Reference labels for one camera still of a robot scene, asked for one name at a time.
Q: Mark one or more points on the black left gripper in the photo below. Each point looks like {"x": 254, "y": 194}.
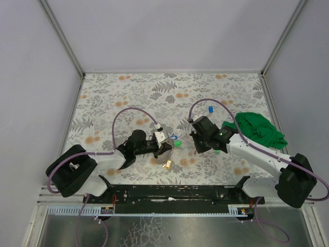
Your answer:
{"x": 159, "y": 148}

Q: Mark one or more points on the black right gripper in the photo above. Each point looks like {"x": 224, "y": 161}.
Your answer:
{"x": 198, "y": 136}

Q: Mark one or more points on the numbered keyring organizer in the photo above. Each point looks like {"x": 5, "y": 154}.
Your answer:
{"x": 164, "y": 153}

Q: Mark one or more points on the yellow tag key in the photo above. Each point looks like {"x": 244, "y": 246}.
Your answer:
{"x": 168, "y": 164}

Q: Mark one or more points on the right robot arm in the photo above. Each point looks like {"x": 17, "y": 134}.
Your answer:
{"x": 290, "y": 178}

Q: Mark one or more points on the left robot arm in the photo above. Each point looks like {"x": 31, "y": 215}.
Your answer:
{"x": 80, "y": 171}

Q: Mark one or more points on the green cloth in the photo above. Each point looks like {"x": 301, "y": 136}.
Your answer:
{"x": 260, "y": 130}

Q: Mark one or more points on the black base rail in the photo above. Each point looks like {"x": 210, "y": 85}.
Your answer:
{"x": 170, "y": 199}

